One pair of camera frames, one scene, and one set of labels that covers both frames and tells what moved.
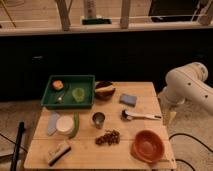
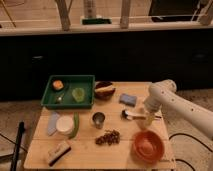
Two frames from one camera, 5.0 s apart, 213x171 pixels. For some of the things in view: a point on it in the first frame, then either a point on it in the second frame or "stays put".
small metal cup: [98, 118] stays put
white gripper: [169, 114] → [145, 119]
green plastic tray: [69, 92] stays put
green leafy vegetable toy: [78, 94] stays put
